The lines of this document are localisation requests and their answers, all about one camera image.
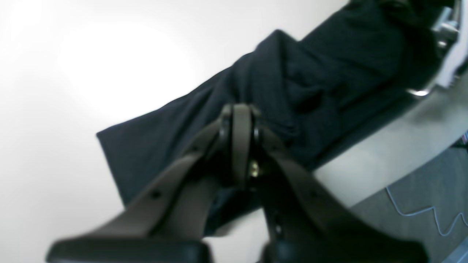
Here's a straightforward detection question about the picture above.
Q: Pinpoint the black long-sleeve T-shirt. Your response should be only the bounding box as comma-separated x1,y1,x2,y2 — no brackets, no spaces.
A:
96,0,443,234

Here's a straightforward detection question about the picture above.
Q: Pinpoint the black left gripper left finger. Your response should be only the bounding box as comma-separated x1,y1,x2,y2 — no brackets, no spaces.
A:
46,104,235,263

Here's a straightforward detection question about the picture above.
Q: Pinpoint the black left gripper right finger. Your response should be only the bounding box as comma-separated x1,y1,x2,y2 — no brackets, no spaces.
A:
232,104,428,263

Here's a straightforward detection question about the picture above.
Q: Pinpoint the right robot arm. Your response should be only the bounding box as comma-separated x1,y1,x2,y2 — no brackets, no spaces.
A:
407,0,467,97

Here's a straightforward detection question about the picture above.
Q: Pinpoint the white cable on floor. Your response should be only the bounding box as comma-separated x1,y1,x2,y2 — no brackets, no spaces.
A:
386,186,468,237

